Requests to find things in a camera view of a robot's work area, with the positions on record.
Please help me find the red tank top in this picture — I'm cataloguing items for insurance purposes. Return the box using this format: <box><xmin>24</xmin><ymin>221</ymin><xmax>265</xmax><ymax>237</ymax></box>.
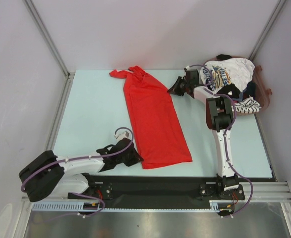
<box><xmin>109</xmin><ymin>66</ymin><xmax>193</xmax><ymax>169</ymax></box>

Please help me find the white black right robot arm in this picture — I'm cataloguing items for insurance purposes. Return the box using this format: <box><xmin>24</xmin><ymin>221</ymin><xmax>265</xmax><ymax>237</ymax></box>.
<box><xmin>168</xmin><ymin>69</ymin><xmax>239</xmax><ymax>200</ymax></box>

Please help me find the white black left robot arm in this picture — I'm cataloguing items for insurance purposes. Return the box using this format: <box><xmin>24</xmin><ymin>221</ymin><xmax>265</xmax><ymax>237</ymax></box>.
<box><xmin>19</xmin><ymin>138</ymin><xmax>143</xmax><ymax>202</ymax></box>

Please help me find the white printed tank top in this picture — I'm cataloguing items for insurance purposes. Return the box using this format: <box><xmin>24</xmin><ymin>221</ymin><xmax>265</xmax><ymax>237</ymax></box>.
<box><xmin>199</xmin><ymin>58</ymin><xmax>255</xmax><ymax>93</ymax></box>

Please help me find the navy white striped tank top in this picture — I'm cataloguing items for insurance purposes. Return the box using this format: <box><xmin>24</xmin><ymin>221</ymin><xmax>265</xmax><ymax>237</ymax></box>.
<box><xmin>235</xmin><ymin>97</ymin><xmax>261</xmax><ymax>114</ymax></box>

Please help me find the brown translucent laundry basket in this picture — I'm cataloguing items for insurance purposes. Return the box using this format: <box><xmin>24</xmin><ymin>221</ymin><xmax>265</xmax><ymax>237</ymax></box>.
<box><xmin>204</xmin><ymin>56</ymin><xmax>272</xmax><ymax>116</ymax></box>

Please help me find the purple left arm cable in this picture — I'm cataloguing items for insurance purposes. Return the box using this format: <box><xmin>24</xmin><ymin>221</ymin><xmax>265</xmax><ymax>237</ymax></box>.
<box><xmin>20</xmin><ymin>127</ymin><xmax>134</xmax><ymax>219</ymax></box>

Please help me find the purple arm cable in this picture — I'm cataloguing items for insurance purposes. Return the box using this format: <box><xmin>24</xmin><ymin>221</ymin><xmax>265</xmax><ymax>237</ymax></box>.
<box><xmin>20</xmin><ymin>127</ymin><xmax>134</xmax><ymax>219</ymax></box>
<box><xmin>185</xmin><ymin>64</ymin><xmax>253</xmax><ymax>219</ymax></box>

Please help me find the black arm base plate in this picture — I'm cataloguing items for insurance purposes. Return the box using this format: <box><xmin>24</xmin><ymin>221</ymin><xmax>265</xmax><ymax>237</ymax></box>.
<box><xmin>68</xmin><ymin>173</ymin><xmax>277</xmax><ymax>209</ymax></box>

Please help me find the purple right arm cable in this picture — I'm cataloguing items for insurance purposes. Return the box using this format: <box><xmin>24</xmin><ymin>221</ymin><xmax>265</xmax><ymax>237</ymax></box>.
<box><xmin>185</xmin><ymin>64</ymin><xmax>253</xmax><ymax>219</ymax></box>

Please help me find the white slotted cable duct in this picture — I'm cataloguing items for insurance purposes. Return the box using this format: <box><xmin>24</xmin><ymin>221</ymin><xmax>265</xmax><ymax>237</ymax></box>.
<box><xmin>32</xmin><ymin>201</ymin><xmax>225</xmax><ymax>213</ymax></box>

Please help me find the aluminium frame rail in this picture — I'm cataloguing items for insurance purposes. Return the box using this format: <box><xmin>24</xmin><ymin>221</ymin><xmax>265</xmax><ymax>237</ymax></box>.
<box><xmin>26</xmin><ymin>181</ymin><xmax>291</xmax><ymax>202</ymax></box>

